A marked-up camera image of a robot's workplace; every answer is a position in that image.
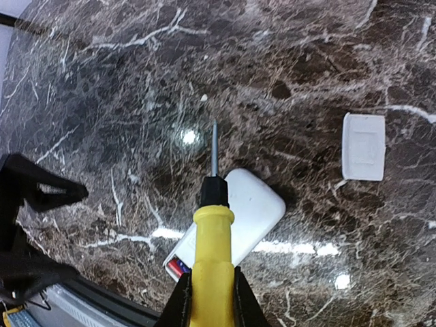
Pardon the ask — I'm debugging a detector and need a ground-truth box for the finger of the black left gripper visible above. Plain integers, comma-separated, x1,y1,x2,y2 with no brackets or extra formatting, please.
1,252,79,305
1,153,89,251

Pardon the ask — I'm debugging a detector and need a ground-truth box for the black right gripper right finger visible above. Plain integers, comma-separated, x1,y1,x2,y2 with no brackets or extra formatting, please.
233,266,270,327

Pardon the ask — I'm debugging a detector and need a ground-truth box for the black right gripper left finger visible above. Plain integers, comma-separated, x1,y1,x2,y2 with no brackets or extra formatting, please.
158,272,192,327

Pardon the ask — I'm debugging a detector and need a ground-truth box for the yellow handle screwdriver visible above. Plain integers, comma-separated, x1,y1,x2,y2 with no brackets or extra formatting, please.
189,123,234,326

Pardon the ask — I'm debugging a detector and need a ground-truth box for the grey remote control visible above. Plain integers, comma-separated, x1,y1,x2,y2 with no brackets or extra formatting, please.
163,168,286,281

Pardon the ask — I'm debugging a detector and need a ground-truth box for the grey battery cover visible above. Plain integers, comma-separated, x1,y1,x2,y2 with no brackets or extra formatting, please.
341,112,386,182

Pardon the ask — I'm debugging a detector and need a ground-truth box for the red battery in remote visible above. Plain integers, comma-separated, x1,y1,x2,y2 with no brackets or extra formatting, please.
168,258,191,278

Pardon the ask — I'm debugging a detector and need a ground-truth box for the white slotted cable duct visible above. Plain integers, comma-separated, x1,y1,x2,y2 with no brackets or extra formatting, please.
25,285,123,327

